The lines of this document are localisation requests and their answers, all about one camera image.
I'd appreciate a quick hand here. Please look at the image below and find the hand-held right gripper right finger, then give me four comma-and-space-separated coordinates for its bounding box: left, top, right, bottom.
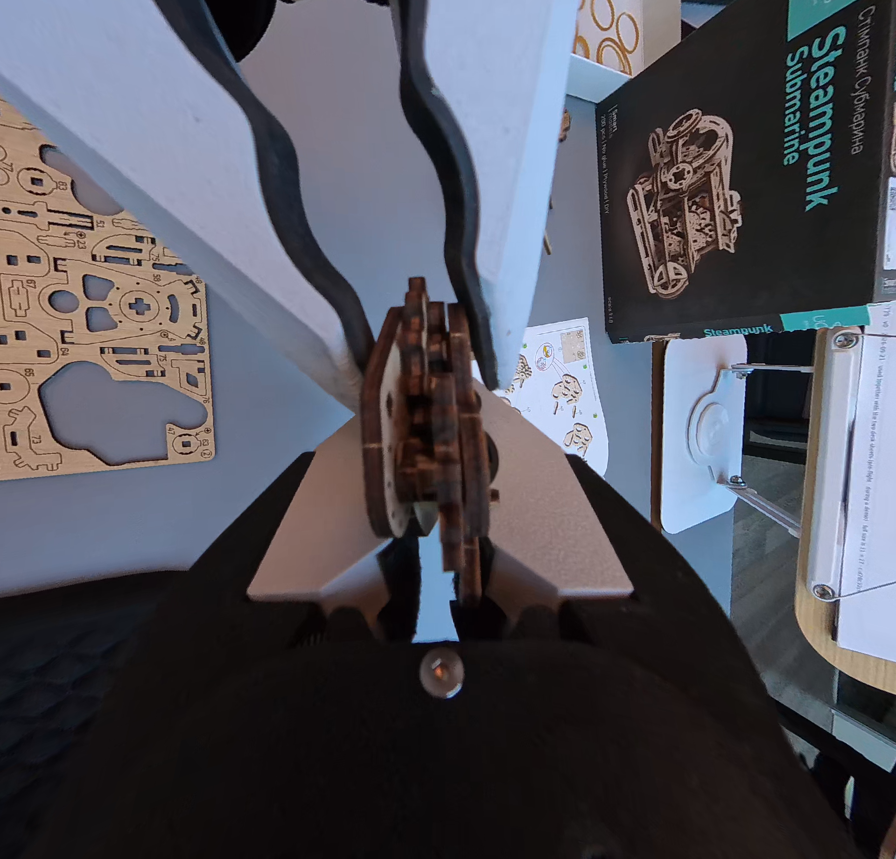
458, 383, 637, 641

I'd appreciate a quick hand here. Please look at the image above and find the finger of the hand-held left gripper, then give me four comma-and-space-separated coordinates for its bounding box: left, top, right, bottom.
0, 0, 377, 413
381, 0, 585, 392

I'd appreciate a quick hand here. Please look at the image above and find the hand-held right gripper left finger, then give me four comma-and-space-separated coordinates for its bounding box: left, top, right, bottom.
247, 414, 421, 641

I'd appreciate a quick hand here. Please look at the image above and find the wooden gear assembly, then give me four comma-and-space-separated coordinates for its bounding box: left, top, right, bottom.
360, 278, 501, 611

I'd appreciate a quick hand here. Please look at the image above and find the laser-cut wooden parts sheet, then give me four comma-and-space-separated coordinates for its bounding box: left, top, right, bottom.
0, 99, 217, 482

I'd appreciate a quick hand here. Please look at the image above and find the grey desk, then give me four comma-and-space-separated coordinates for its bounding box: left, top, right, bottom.
0, 5, 736, 643

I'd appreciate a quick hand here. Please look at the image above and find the task instruction sheet on stand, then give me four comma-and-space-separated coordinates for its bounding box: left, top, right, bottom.
794, 323, 896, 695

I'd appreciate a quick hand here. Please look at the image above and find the small wooden mechanical model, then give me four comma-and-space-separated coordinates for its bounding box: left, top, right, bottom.
540, 106, 572, 256

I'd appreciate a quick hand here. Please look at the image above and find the pile of tan rubber bands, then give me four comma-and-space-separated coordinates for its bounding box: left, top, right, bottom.
574, 0, 641, 76

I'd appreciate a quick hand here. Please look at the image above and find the white instruction booklet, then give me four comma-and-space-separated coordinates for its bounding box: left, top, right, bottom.
500, 318, 610, 478

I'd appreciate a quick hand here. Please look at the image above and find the white cardboard box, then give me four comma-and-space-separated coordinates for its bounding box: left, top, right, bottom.
567, 0, 683, 100

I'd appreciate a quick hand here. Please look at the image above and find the black puzzle kit box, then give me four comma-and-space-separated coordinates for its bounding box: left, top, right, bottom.
595, 0, 896, 345

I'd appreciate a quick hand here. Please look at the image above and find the black cushioned pad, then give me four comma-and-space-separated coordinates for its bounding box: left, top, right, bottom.
0, 572, 184, 859

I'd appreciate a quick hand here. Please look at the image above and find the printed instruction sheet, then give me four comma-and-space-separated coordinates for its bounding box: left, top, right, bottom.
836, 302, 896, 660

